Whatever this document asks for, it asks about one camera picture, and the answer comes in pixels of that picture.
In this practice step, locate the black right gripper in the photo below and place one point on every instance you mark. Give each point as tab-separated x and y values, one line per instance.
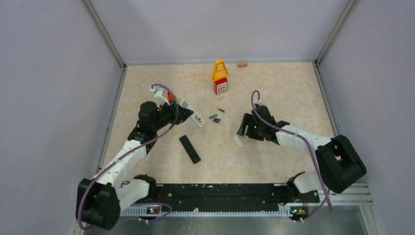
248	120

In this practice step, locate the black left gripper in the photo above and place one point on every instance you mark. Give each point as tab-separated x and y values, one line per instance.
184	114

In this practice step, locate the white air conditioner remote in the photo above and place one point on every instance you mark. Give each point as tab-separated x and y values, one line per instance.
195	116

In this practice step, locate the white remote battery cover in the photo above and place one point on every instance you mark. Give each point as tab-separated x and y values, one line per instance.
238	141

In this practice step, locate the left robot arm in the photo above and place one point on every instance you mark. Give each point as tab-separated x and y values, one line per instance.
101	199

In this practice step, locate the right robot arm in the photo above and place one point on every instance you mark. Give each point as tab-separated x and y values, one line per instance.
337	163

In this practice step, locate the black TV remote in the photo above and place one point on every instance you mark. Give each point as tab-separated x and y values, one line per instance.
190	150

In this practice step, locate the orange triangular toy block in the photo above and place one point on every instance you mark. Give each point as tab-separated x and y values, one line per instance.
170	96

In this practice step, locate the red window toy block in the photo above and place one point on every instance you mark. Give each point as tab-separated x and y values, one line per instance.
220	86

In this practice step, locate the small wooden cube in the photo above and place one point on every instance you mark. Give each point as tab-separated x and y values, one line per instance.
242	64

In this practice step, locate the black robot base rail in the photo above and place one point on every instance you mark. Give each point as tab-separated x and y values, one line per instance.
226	199

